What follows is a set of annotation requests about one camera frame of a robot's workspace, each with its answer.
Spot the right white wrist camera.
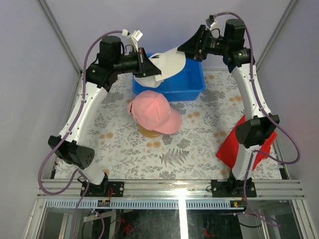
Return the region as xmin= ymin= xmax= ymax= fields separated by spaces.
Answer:
xmin=206 ymin=15 xmax=218 ymax=31

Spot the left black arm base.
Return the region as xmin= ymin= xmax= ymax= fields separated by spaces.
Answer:
xmin=80 ymin=181 xmax=125 ymax=198

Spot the floral table mat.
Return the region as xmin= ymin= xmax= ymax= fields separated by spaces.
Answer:
xmin=53 ymin=71 xmax=287 ymax=180

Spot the blue plastic bin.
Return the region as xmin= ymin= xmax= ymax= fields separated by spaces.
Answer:
xmin=133 ymin=59 xmax=206 ymax=102

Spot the white cloth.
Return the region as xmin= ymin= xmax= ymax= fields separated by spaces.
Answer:
xmin=135 ymin=48 xmax=186 ymax=88

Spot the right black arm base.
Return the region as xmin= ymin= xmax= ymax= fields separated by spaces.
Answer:
xmin=211 ymin=178 xmax=257 ymax=198

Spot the red cloth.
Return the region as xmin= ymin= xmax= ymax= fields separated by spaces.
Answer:
xmin=216 ymin=116 xmax=278 ymax=169

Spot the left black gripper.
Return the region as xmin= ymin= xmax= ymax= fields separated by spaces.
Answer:
xmin=111 ymin=46 xmax=160 ymax=77

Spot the aluminium front rail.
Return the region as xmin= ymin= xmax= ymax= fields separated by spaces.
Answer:
xmin=37 ymin=178 xmax=305 ymax=199

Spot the pink baseball cap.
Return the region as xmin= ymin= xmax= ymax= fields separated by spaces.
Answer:
xmin=128 ymin=90 xmax=182 ymax=134

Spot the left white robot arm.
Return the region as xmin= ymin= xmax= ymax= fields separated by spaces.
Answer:
xmin=48 ymin=32 xmax=161 ymax=197

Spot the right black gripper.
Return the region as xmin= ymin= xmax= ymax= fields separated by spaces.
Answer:
xmin=177 ymin=24 xmax=230 ymax=62

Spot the slotted cable duct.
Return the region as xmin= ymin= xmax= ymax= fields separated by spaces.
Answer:
xmin=46 ymin=199 xmax=246 ymax=210

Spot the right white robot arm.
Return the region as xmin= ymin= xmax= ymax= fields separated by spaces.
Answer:
xmin=178 ymin=19 xmax=280 ymax=197

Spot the wooden hat stand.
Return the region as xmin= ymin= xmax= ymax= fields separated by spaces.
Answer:
xmin=138 ymin=124 xmax=162 ymax=138

